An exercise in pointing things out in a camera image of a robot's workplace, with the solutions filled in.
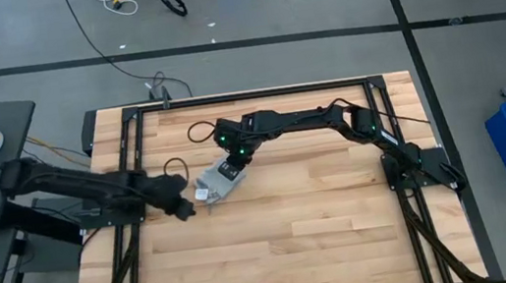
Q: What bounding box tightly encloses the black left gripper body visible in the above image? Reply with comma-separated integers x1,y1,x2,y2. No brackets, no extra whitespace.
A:
146,173,193,214

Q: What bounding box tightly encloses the grey microfiber towel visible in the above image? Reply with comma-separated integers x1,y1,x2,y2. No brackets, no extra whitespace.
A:
190,154,253,209

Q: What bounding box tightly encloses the black table edge box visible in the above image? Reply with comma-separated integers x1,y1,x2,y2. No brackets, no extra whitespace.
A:
76,108,104,157

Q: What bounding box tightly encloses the black aluminium table frame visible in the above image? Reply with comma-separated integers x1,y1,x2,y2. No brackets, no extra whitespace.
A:
48,59,490,283

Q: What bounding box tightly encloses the thin yellow wire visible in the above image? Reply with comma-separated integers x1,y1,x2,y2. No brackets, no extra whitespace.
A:
26,129,87,169

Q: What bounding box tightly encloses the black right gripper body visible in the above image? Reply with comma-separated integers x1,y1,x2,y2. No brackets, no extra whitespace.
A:
223,139,260,172

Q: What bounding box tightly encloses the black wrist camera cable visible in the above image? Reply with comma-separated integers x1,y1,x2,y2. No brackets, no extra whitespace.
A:
161,156,192,188
185,118,220,146

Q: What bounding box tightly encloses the desk leg base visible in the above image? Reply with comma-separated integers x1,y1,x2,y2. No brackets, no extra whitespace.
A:
0,188,105,283

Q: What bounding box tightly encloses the black coiled cable ring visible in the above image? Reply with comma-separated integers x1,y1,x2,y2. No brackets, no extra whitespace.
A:
156,0,190,21

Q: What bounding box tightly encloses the long black floor cable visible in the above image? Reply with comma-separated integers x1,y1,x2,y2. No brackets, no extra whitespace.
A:
63,0,194,113

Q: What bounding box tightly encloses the black left wrist camera cable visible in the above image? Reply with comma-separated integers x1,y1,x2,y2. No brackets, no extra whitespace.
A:
161,156,192,188

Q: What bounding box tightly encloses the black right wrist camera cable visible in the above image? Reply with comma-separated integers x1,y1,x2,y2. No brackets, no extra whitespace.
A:
185,118,220,146

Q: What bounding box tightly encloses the grey cable with plug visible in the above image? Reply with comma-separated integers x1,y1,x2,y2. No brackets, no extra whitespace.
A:
142,70,176,112

